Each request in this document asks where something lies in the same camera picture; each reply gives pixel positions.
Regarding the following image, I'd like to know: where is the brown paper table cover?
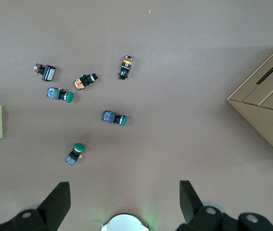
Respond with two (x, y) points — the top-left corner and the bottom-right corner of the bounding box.
(0, 0), (273, 231)

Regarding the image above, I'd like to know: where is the cardboard drawer box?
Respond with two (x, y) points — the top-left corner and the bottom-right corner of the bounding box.
(226, 43), (273, 159)

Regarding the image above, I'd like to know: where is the green mushroom push button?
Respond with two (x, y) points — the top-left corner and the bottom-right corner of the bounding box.
(46, 87), (75, 103)
(65, 143), (86, 167)
(102, 110), (128, 128)

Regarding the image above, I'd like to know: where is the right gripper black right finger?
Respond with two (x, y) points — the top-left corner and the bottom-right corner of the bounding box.
(176, 180), (273, 231)

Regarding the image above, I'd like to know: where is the black selector switch orange base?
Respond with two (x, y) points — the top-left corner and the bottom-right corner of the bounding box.
(73, 73), (99, 91)
(117, 54), (135, 80)

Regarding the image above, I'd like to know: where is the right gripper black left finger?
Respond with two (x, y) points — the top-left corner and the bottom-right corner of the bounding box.
(0, 181), (71, 231)

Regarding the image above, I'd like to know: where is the black red switch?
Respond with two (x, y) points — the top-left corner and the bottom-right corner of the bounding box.
(34, 63), (56, 81)

